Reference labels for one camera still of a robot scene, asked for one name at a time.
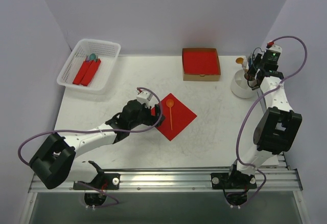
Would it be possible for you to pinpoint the orange plastic spoon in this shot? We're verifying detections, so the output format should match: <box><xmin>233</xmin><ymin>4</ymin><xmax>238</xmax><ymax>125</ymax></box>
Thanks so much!
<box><xmin>166</xmin><ymin>99</ymin><xmax>174</xmax><ymax>130</ymax></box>

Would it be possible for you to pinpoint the red paper napkin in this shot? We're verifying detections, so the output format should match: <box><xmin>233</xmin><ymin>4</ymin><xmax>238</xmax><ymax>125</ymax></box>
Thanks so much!
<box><xmin>157</xmin><ymin>93</ymin><xmax>197</xmax><ymax>141</ymax></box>

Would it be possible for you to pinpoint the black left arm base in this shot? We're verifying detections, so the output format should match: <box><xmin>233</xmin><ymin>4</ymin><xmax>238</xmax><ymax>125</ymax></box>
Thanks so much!
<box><xmin>73</xmin><ymin>173</ymin><xmax>121</xmax><ymax>209</ymax></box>

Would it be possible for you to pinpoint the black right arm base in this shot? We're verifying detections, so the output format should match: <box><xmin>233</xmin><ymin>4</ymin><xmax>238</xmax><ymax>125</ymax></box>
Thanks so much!
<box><xmin>211</xmin><ymin>171</ymin><xmax>257</xmax><ymax>208</ymax></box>

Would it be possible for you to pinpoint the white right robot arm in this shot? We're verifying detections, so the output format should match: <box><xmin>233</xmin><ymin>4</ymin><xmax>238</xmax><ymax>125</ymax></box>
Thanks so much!
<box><xmin>226</xmin><ymin>43</ymin><xmax>302</xmax><ymax>188</ymax></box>

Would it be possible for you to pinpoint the red napkin stack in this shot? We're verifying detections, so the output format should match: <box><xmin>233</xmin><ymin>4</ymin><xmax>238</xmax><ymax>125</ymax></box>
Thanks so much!
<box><xmin>182</xmin><ymin>51</ymin><xmax>220</xmax><ymax>75</ymax></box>

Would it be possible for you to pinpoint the red rolled napkin left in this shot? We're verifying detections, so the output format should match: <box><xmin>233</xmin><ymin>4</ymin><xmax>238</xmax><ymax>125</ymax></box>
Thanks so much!
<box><xmin>73</xmin><ymin>61</ymin><xmax>93</xmax><ymax>85</ymax></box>

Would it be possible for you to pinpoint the silver metal fork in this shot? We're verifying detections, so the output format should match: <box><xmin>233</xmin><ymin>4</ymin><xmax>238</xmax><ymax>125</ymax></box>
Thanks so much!
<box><xmin>242</xmin><ymin>56</ymin><xmax>252</xmax><ymax>69</ymax></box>

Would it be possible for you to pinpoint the white utensil holder cup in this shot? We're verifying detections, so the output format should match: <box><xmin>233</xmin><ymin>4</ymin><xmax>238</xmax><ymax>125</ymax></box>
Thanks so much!
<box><xmin>230</xmin><ymin>70</ymin><xmax>255</xmax><ymax>99</ymax></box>

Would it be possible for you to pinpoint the brown cardboard box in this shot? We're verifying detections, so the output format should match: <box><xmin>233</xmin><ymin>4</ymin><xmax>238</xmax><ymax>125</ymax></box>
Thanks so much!
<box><xmin>182</xmin><ymin>48</ymin><xmax>221</xmax><ymax>81</ymax></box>

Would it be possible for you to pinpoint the white plastic basket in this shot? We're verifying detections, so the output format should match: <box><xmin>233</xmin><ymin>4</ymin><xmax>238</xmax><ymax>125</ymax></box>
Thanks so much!
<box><xmin>57</xmin><ymin>39</ymin><xmax>121</xmax><ymax>94</ymax></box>

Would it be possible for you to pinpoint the teal spoon in basket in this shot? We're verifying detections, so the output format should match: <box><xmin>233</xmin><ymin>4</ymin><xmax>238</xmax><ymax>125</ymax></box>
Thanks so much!
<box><xmin>88</xmin><ymin>53</ymin><xmax>99</xmax><ymax>62</ymax></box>

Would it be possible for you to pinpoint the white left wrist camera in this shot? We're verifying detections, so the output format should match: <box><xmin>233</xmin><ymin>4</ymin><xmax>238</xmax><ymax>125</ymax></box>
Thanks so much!
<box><xmin>136</xmin><ymin>91</ymin><xmax>153</xmax><ymax>107</ymax></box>

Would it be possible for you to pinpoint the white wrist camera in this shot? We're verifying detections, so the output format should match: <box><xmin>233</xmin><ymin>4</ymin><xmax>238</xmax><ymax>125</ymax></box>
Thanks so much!
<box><xmin>136</xmin><ymin>91</ymin><xmax>153</xmax><ymax>107</ymax></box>
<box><xmin>266</xmin><ymin>41</ymin><xmax>282</xmax><ymax>53</ymax></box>

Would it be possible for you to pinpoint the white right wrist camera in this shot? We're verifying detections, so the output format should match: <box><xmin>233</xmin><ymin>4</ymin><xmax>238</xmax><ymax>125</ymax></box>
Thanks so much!
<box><xmin>266</xmin><ymin>41</ymin><xmax>282</xmax><ymax>53</ymax></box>

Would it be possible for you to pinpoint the aluminium rail frame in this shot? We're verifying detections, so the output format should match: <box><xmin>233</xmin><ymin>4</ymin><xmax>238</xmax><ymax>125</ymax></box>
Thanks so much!
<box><xmin>20</xmin><ymin>54</ymin><xmax>311</xmax><ymax>224</ymax></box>

